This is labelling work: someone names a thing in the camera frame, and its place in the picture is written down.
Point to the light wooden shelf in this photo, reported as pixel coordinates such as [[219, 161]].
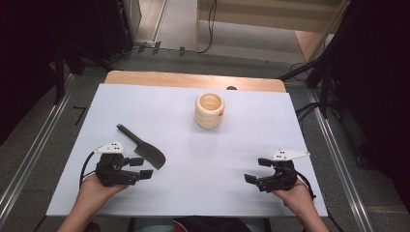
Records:
[[274, 22]]

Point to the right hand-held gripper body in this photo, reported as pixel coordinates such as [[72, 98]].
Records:
[[280, 175]]

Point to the person's right hand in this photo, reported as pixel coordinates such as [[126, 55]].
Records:
[[298, 199]]

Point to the black cabinet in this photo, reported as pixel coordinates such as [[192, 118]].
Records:
[[112, 25]]

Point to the metal floor rail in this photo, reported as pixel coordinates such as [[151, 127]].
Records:
[[341, 180], [32, 154]]

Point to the person's left hand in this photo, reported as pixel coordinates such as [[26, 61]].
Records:
[[96, 196]]

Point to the dark kitchen knife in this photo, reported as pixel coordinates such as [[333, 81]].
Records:
[[150, 153]]

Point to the small dark round object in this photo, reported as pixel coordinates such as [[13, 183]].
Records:
[[231, 87]]

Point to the black curtain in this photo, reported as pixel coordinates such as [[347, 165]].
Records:
[[380, 80], [25, 64]]

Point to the black metal stand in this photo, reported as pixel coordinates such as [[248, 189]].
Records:
[[59, 74], [325, 90]]

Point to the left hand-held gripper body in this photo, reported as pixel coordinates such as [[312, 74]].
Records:
[[111, 170]]

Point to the person's dark clothing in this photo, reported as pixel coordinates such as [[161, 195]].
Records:
[[212, 225]]

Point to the wooden table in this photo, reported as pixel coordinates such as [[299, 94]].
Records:
[[161, 79]]

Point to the cream ribbed cup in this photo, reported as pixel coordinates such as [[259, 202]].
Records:
[[209, 119]]

